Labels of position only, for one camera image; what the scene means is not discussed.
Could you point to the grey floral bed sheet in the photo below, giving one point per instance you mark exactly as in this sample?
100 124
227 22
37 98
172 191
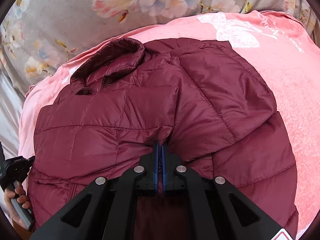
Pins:
38 36

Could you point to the white satin curtain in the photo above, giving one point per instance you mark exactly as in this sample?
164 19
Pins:
11 109

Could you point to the pink patterned blanket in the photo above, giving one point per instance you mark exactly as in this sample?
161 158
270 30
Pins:
275 44

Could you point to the person's left hand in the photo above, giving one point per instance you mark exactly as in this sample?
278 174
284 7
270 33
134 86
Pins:
14 199

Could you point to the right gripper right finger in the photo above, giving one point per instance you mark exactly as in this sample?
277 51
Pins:
215 208

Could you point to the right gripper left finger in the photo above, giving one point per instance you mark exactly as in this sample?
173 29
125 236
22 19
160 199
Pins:
105 209

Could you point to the maroon puffer jacket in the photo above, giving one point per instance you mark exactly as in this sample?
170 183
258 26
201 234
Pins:
201 97

